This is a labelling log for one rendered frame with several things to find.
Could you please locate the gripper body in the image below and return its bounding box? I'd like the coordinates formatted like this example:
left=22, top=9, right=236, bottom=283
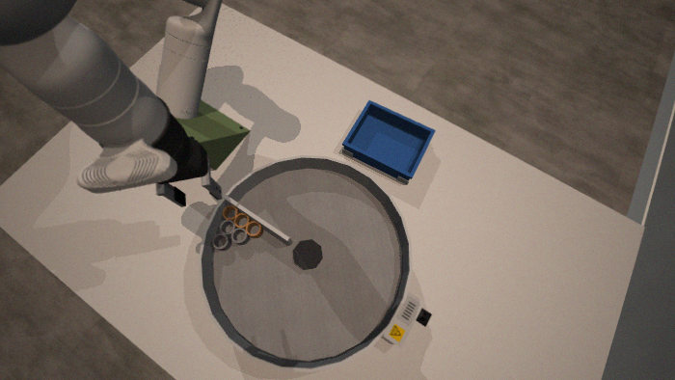
left=74, top=73, right=208, bottom=194

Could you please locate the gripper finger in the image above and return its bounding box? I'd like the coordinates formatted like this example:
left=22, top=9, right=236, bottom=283
left=156, top=183, right=186, bottom=207
left=202, top=156, right=222, bottom=200

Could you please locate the bronze bushing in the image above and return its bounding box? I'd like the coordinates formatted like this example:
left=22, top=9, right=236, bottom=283
left=234, top=213, right=252, bottom=230
left=246, top=221, right=263, bottom=238
left=223, top=205, right=241, bottom=221

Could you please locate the blue rectangular tray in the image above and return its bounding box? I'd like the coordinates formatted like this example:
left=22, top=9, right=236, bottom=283
left=342, top=100, right=436, bottom=185

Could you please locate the grey metal ring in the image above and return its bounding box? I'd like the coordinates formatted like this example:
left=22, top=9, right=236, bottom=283
left=212, top=233, right=231, bottom=251
left=220, top=220, right=237, bottom=237
left=231, top=228, right=250, bottom=245

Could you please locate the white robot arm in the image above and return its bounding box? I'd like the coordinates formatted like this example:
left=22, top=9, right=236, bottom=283
left=0, top=0, right=223, bottom=125

